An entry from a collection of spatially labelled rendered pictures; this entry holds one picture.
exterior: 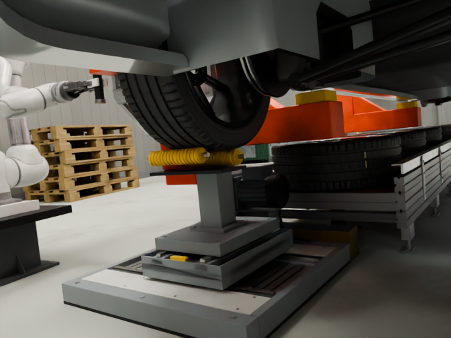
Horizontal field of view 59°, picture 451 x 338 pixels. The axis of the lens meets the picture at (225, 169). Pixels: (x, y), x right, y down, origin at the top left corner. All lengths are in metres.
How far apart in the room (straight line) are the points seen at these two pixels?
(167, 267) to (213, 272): 0.20
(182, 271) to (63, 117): 5.38
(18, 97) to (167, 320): 1.08
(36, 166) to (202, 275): 1.29
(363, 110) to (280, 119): 1.96
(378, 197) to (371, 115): 1.94
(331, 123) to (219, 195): 0.59
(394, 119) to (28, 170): 2.78
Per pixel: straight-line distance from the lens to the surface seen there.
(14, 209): 2.15
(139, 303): 1.34
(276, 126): 1.85
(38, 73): 6.46
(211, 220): 1.50
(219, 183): 1.46
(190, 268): 1.35
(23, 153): 2.31
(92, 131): 5.45
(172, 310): 1.24
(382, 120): 3.67
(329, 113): 1.75
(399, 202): 1.80
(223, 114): 1.65
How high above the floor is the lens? 0.55
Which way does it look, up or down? 4 degrees down
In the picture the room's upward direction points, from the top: 5 degrees counter-clockwise
